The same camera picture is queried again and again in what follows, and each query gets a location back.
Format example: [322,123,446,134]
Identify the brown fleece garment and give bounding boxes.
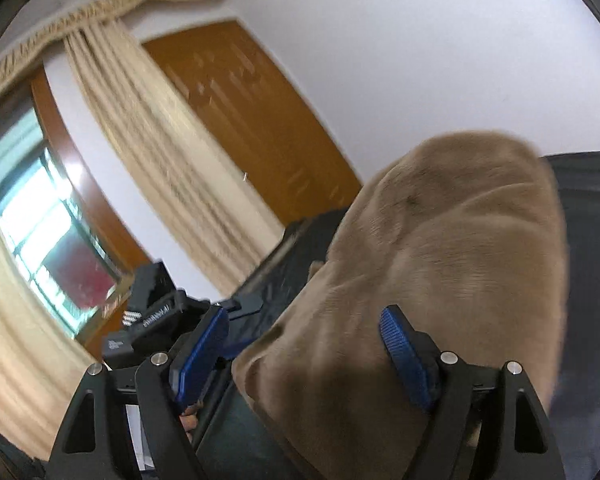
[232,132,569,479]

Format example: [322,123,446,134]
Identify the person's left hand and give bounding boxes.
[180,401,204,442]

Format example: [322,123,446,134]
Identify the beige curtain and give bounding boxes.
[64,20,283,296]

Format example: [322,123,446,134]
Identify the wood framed window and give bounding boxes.
[0,67,149,359]

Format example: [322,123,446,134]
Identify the brown wooden door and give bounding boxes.
[144,21,361,226]

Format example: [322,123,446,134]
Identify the beige curtain valance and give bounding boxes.
[0,0,204,99]

